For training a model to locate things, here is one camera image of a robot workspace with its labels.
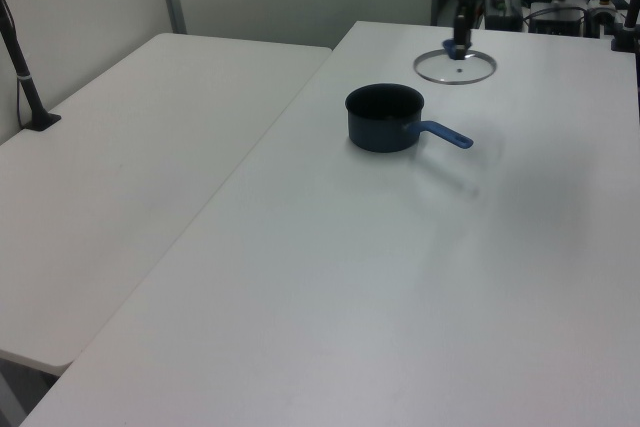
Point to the glass lid with blue knob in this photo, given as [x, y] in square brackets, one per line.
[475, 69]

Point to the dark blue saucepan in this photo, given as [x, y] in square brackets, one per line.
[382, 119]

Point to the black box with green light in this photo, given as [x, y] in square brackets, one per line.
[502, 14]

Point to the black computer box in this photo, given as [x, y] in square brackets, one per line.
[557, 22]

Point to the white device with red button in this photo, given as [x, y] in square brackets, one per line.
[602, 9]

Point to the white side table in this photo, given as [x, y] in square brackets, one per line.
[125, 172]

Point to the black camera pole with clamp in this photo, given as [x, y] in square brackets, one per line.
[629, 22]

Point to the black camera pole with base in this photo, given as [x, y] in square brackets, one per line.
[27, 92]

